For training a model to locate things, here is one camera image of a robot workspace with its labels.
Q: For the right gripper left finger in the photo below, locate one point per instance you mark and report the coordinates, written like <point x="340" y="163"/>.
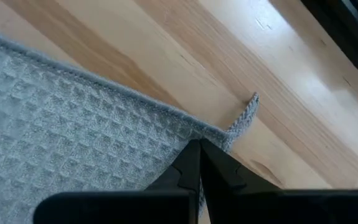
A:
<point x="185" y="174"/>

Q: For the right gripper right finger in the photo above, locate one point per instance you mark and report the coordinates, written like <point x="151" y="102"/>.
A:
<point x="222" y="186"/>

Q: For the grey microfiber towel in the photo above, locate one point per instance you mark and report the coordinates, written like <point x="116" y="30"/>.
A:
<point x="73" y="124"/>

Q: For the black metal table frame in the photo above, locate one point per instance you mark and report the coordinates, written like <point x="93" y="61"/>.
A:
<point x="346" y="28"/>

